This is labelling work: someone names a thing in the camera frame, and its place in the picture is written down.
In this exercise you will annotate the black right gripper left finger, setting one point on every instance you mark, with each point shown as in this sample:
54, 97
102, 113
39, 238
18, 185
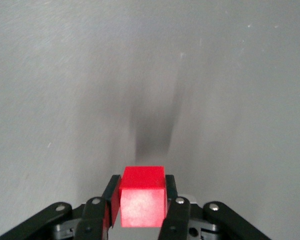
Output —
92, 217

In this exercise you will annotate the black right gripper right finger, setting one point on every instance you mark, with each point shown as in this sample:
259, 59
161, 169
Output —
177, 220

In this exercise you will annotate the small red cube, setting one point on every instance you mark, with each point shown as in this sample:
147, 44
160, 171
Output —
141, 197

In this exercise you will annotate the dark gray table mat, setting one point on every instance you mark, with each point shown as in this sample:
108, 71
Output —
65, 87

